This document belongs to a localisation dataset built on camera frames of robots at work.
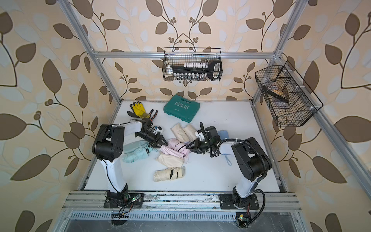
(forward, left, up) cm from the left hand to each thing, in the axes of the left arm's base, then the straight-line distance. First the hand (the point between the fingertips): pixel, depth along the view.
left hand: (163, 143), depth 92 cm
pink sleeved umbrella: (-2, -10, +2) cm, 11 cm away
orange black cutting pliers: (+26, +11, -3) cm, 29 cm away
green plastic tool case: (+29, -12, +1) cm, 31 cm away
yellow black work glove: (+30, +24, -2) cm, 38 cm away
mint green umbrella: (-8, +17, -1) cm, 19 cm away
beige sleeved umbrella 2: (+10, -17, -1) cm, 20 cm away
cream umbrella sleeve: (-10, -6, -3) cm, 12 cm away
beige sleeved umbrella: (+8, -10, 0) cm, 13 cm away
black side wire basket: (+9, -69, +30) cm, 76 cm away
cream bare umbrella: (-18, -5, 0) cm, 19 cm away
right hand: (-4, -16, +1) cm, 16 cm away
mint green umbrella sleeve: (-1, +18, -1) cm, 18 cm away
